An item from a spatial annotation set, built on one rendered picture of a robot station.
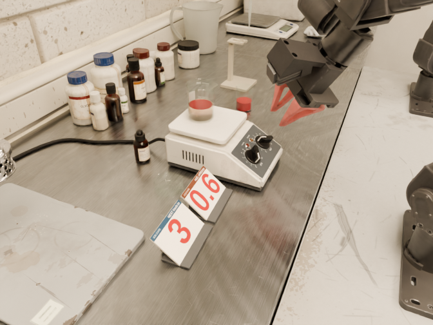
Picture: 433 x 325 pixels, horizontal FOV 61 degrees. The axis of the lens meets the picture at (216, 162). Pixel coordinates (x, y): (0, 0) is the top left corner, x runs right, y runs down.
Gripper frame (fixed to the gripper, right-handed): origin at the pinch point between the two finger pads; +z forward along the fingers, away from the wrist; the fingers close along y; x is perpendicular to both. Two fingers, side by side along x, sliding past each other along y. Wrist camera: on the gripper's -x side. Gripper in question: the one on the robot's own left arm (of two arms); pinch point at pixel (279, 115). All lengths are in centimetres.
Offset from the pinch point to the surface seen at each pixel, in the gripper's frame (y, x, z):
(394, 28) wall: -65, 133, 10
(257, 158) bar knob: 5.3, -4.6, 5.7
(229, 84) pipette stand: -30.2, 17.5, 21.7
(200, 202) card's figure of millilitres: 9.3, -15.7, 11.6
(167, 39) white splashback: -64, 16, 35
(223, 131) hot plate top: -1.9, -7.9, 6.7
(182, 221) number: 12.1, -20.4, 11.2
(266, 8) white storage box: -87, 73, 28
